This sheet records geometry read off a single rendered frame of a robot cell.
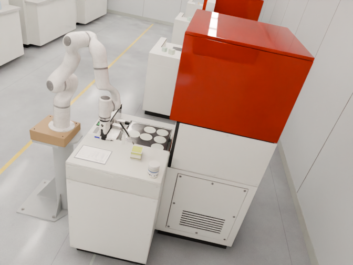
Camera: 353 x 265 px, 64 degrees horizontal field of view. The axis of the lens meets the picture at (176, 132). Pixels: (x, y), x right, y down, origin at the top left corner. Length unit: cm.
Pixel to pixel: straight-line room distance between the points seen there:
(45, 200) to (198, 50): 205
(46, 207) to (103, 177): 115
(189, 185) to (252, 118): 74
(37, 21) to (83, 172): 485
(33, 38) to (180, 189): 505
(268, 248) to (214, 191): 97
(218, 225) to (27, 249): 156
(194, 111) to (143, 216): 80
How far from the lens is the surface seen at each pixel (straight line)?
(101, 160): 192
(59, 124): 232
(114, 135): 231
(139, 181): 183
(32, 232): 282
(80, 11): 845
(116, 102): 197
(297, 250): 316
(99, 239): 238
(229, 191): 226
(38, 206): 298
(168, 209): 246
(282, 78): 181
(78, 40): 192
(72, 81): 220
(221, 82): 178
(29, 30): 661
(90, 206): 212
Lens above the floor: 220
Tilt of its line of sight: 33 degrees down
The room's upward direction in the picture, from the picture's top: 12 degrees clockwise
